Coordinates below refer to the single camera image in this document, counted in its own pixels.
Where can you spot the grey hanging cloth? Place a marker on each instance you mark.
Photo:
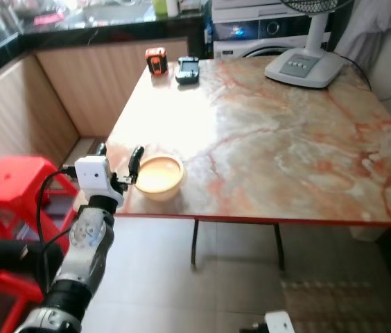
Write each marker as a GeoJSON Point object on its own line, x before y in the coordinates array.
{"type": "Point", "coordinates": [372, 28]}

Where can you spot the white fan with black grille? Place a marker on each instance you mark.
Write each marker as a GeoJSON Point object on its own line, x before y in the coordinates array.
{"type": "Point", "coordinates": [304, 67]}

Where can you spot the cream round bowl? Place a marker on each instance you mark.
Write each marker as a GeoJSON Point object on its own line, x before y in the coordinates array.
{"type": "Point", "coordinates": [159, 177]}

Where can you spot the small pink flat object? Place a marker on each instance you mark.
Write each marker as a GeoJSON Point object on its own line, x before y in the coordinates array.
{"type": "Point", "coordinates": [48, 19]}

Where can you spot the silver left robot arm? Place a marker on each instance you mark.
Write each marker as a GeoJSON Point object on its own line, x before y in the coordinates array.
{"type": "Point", "coordinates": [84, 239]}

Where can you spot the black padded object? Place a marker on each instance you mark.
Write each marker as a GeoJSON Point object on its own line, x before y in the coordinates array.
{"type": "Point", "coordinates": [1, 257]}

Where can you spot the beige patterned floor mat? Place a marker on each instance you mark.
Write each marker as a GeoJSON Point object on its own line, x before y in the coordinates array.
{"type": "Point", "coordinates": [348, 309]}

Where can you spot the orange veined marble table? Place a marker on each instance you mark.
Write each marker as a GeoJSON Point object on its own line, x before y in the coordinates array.
{"type": "Point", "coordinates": [279, 149]}

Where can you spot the white washing machine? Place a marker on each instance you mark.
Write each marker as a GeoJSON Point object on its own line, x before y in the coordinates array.
{"type": "Point", "coordinates": [251, 31]}

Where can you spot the orange black battery pack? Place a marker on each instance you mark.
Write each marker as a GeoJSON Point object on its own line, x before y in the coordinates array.
{"type": "Point", "coordinates": [157, 61]}

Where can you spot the red plastic stool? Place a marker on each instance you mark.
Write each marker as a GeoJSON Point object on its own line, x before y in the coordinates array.
{"type": "Point", "coordinates": [8, 182]}
{"type": "Point", "coordinates": [1, 288]}

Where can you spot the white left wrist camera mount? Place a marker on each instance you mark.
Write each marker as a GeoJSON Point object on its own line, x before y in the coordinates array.
{"type": "Point", "coordinates": [93, 173]}

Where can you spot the wooden corner bench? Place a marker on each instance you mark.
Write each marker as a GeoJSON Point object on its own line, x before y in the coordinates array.
{"type": "Point", "coordinates": [77, 90]}

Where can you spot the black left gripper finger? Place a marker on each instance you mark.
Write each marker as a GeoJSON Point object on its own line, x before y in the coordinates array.
{"type": "Point", "coordinates": [136, 161]}
{"type": "Point", "coordinates": [102, 150]}

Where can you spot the green bottle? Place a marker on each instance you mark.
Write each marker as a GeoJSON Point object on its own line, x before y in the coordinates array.
{"type": "Point", "coordinates": [159, 6]}

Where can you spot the dark grey charger block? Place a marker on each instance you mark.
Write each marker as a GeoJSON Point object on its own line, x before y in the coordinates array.
{"type": "Point", "coordinates": [188, 70]}

